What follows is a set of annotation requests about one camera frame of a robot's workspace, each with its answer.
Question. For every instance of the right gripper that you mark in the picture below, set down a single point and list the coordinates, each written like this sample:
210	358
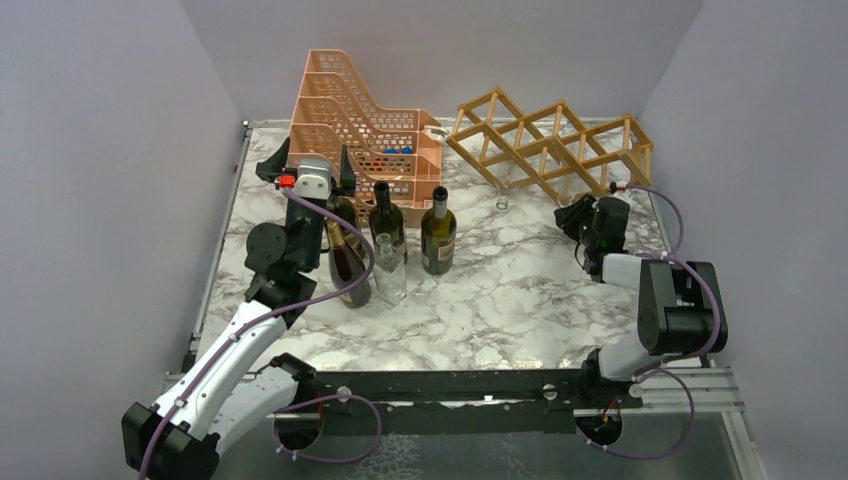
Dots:
567	217

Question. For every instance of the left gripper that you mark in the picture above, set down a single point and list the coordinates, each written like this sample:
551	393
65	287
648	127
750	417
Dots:
271	169

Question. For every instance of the dark green wine bottle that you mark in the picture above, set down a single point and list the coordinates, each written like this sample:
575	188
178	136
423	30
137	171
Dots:
386	217

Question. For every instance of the red bottle gold cap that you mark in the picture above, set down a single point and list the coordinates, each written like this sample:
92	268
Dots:
346	266

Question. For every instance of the green bottle silver cap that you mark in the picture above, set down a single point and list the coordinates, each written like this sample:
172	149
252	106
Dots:
438	233

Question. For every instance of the dark bottle brown label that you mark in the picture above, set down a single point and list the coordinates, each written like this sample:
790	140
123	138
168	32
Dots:
345	209

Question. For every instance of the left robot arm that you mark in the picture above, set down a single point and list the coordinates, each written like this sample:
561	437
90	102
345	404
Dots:
185	432

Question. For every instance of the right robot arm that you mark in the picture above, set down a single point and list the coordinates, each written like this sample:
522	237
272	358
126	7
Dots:
679	312

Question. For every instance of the wooden wine rack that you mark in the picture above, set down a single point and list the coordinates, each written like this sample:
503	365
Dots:
551	148

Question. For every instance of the peach plastic file organizer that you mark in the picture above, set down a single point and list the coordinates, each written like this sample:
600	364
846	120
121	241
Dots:
334	109

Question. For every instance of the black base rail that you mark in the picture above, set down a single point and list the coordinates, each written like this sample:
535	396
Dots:
450	402

